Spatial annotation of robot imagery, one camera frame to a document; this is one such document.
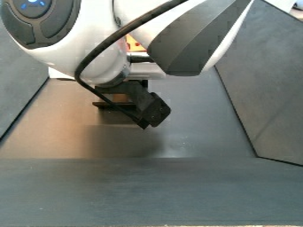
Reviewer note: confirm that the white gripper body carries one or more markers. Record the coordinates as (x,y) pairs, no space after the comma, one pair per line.
(144,69)

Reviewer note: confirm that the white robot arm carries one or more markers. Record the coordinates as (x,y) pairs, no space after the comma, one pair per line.
(184,33)

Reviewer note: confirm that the dark grey curved fixture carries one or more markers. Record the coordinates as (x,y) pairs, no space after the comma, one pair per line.
(113,100)

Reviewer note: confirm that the red foam shape-sorter block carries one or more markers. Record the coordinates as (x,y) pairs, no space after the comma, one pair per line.
(133,45)

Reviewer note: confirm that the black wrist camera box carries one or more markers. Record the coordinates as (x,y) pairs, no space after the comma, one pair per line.
(144,107)

